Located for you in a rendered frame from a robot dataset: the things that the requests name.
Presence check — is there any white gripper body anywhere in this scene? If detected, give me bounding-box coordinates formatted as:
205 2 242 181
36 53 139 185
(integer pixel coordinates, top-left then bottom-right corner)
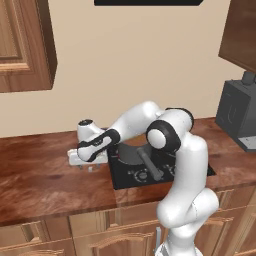
67 148 110 166

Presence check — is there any grey saucepan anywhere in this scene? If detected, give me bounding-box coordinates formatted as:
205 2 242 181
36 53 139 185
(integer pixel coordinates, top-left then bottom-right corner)
117 141 165 182

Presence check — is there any black hob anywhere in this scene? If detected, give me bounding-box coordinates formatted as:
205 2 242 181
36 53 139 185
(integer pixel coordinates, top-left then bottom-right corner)
106 142 217 191

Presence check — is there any wooden drawer front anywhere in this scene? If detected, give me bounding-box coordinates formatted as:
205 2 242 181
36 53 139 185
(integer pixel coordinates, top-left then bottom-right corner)
68 200 162 238
213 185 256 212
0 218 73 252

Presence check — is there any dark grey coffee machine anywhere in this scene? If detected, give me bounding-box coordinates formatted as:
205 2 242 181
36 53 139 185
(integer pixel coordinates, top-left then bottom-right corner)
214 71 256 154

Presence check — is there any black extractor hood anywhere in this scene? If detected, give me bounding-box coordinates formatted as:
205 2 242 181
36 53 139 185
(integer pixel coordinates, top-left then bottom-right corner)
93 0 205 7

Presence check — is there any silver cupboard handle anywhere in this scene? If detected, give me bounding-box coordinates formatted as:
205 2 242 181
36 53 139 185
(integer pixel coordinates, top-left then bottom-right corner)
154 226 162 255

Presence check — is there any wooden wall cupboard door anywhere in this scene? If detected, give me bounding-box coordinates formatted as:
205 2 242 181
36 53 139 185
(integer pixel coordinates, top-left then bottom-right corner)
0 0 59 94

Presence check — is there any dark wooden wall cupboard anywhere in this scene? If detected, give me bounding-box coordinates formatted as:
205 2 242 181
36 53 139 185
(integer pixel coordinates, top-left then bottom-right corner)
218 0 256 73

